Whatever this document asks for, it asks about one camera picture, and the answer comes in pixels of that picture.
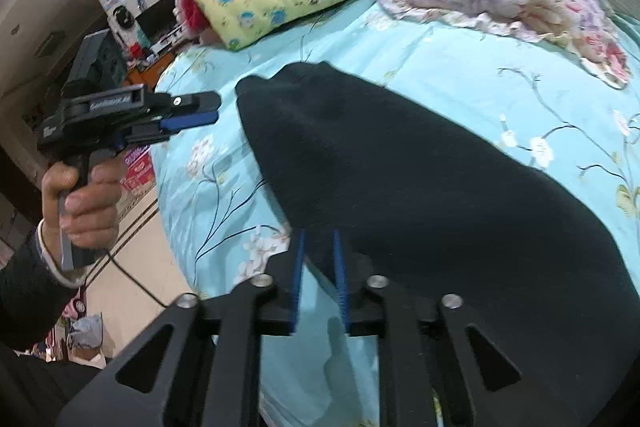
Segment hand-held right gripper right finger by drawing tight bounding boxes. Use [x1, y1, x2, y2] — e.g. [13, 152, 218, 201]
[333, 229, 587, 427]

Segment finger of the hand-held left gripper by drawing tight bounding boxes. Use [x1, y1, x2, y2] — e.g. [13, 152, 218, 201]
[127, 111, 219, 145]
[147, 90, 222, 115]

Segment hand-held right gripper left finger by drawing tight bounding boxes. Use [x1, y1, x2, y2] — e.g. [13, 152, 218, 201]
[56, 229, 307, 427]

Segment black pants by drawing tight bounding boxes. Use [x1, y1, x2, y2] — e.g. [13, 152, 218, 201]
[235, 61, 640, 427]

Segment person's left forearm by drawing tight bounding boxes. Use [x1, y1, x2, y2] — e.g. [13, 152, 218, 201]
[0, 219, 91, 353]

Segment person's left hand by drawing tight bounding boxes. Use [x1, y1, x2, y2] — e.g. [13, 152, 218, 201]
[41, 157, 129, 259]

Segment pink printed box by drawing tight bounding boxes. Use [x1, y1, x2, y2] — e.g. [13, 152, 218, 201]
[120, 144, 157, 195]

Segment black television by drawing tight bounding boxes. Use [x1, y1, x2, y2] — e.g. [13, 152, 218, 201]
[135, 0, 180, 44]

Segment light blue cloth bundle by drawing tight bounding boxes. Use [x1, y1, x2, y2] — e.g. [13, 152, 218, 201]
[65, 314, 107, 360]

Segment light blue floral bed sheet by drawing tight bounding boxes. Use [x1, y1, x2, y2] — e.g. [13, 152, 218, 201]
[150, 0, 640, 427]

